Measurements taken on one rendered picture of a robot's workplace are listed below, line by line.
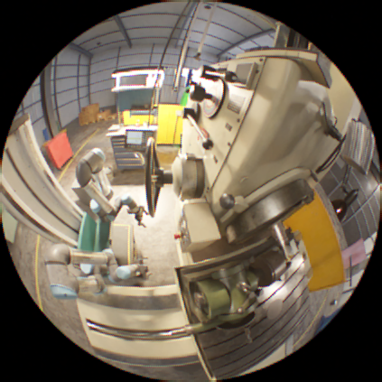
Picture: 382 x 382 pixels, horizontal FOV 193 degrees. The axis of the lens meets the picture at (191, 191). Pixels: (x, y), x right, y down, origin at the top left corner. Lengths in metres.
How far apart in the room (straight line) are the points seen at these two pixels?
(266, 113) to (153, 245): 1.74
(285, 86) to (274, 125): 0.09
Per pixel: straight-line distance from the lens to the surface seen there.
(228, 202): 0.27
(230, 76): 0.32
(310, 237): 2.85
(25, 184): 0.80
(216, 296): 0.44
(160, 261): 1.69
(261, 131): 0.27
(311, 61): 0.29
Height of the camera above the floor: 1.69
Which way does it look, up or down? 49 degrees down
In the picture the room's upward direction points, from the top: 18 degrees clockwise
